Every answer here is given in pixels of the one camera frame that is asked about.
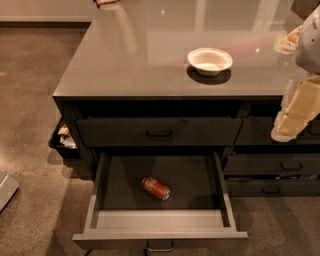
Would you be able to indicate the black bin with trash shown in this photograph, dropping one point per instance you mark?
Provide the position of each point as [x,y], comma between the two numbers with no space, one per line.
[62,141]

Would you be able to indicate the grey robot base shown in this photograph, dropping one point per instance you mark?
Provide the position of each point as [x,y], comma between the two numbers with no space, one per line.
[8,187]

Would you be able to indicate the dark middle right drawer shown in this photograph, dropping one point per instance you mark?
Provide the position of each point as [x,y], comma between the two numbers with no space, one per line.
[272,164]

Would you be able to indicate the red coke can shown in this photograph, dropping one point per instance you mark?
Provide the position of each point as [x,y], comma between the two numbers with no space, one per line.
[156,188]

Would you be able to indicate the white paper bowl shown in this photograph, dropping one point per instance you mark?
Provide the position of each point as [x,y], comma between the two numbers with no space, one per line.
[209,61]

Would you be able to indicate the dark top left drawer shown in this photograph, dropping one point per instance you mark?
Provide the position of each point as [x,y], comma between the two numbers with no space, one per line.
[171,131]

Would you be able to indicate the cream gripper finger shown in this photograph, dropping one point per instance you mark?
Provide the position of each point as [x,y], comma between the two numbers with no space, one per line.
[288,44]
[300,105]

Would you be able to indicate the dark drawer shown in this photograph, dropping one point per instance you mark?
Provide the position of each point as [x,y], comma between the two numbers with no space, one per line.
[272,187]
[272,164]
[257,131]
[171,131]

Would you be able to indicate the dark cabinet with grey counter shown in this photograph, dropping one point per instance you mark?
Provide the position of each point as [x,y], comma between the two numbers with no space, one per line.
[132,63]

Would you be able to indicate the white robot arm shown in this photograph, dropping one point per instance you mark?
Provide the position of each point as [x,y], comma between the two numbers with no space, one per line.
[307,55]

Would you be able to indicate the dark top right drawer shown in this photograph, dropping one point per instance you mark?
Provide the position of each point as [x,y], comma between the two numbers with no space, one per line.
[257,131]

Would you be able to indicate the dark bottom right drawer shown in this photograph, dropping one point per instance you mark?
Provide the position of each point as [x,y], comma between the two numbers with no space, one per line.
[272,187]

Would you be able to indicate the open grey middle drawer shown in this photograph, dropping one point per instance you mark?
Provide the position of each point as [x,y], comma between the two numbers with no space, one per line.
[122,215]

